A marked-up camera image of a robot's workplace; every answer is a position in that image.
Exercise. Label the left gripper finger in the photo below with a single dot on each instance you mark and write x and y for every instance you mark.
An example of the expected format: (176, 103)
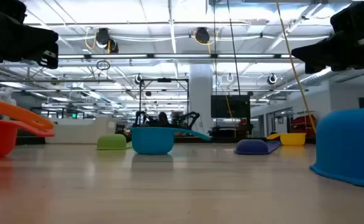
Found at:
(29, 31)

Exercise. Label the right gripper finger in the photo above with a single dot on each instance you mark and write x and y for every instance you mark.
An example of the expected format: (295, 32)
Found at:
(318, 49)
(320, 67)

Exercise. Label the orange measuring cup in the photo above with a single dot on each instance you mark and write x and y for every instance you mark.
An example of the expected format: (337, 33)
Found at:
(13, 112)

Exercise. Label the yellow measuring cup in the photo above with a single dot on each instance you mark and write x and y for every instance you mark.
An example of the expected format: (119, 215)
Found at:
(292, 139)

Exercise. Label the bright blue measuring cup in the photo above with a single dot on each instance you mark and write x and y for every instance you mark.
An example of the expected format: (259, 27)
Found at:
(349, 146)

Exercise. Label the dark blue measuring cup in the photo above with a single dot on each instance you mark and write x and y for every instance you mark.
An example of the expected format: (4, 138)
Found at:
(253, 147)

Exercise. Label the green measuring cup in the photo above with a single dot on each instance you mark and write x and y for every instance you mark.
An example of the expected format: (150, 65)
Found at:
(111, 142)

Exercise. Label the teal measuring cup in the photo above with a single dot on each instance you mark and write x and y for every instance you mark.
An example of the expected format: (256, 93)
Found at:
(152, 141)

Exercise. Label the black background robot arm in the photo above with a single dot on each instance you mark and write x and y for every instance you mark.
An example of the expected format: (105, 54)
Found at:
(142, 119)
(186, 119)

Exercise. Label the white background machine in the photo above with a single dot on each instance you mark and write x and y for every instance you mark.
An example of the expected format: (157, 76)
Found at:
(6, 95)

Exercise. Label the red cabinet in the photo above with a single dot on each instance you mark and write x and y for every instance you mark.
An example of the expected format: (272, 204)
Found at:
(300, 124)

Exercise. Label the long ceiling light strip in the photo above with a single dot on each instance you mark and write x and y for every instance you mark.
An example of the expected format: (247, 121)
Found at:
(122, 56)

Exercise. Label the white building pillar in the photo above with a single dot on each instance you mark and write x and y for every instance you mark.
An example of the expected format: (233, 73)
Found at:
(200, 93)

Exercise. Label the black wall monitor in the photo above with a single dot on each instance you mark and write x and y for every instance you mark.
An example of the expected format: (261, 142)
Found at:
(230, 106)

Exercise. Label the black background rig frame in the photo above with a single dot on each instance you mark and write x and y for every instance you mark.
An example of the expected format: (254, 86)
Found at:
(163, 80)

